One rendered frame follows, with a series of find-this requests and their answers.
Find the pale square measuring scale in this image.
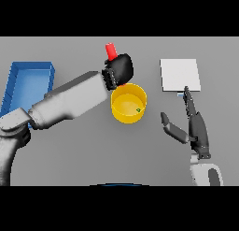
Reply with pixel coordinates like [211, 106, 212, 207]
[160, 58, 202, 96]

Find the blue tray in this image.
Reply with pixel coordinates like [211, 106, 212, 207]
[0, 61, 56, 130]

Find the red beaker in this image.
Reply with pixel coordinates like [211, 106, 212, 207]
[105, 42, 119, 62]

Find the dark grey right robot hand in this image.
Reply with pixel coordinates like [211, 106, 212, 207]
[160, 85, 212, 161]

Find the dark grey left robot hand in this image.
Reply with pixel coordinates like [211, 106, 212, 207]
[102, 52, 134, 92]

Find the yellow bowl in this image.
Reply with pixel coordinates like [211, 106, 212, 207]
[110, 82, 148, 124]

